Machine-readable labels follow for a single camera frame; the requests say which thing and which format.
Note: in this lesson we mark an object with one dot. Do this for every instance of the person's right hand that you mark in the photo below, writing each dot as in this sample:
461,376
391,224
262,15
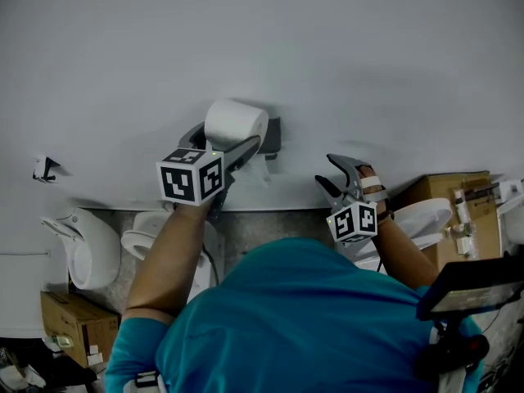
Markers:
367,172

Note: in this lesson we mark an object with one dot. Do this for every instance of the green and white packet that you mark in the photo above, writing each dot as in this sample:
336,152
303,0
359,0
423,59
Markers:
61,341

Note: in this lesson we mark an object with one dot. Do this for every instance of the person's right forearm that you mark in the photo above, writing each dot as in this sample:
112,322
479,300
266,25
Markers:
405,256

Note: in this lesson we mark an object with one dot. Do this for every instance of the black chest mount red button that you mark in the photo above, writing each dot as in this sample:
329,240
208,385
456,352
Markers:
454,350

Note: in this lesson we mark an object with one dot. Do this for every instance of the clear plastic packet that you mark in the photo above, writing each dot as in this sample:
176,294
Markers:
460,228

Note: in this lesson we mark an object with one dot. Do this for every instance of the person's teal shirt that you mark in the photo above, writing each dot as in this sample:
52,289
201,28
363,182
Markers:
286,322

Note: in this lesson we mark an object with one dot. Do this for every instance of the small white bottle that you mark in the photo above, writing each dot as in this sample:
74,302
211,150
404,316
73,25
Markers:
460,207

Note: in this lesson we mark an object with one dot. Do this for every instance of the small brown cardboard box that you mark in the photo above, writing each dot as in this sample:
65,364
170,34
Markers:
65,313

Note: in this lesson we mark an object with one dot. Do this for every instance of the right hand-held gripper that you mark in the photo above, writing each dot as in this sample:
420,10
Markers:
352,223

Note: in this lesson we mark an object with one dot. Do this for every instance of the person's left forearm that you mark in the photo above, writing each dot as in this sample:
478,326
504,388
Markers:
168,260

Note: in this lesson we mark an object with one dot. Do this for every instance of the dark wrist band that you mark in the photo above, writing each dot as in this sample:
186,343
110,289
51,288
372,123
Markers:
385,217

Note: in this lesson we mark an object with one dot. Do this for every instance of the black bag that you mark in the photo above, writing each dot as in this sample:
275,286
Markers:
61,375

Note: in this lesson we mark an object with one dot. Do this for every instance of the large brown cardboard box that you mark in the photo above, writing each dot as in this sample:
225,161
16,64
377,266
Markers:
430,186

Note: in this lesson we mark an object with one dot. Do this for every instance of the black chest-mounted tablet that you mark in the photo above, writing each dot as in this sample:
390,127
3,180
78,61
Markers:
471,289

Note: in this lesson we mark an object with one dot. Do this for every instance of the small white box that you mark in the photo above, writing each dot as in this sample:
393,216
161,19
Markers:
463,246

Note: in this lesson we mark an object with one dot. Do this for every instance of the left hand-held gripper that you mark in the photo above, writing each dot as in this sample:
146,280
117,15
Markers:
178,182

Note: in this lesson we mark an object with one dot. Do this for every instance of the white cloth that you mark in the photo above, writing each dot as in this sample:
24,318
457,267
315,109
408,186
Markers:
20,379

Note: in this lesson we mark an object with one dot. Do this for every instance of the flat black device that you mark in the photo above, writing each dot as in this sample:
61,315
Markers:
481,191

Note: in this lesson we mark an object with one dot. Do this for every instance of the black and white buckle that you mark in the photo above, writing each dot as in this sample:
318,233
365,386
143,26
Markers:
147,379

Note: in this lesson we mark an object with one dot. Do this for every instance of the rounded white toilet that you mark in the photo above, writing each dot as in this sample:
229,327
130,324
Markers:
98,244

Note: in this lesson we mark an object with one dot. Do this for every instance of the black wall paper holder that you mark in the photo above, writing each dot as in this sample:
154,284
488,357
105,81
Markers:
274,137

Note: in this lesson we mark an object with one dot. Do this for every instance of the small black wall holder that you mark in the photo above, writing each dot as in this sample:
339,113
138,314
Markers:
52,168

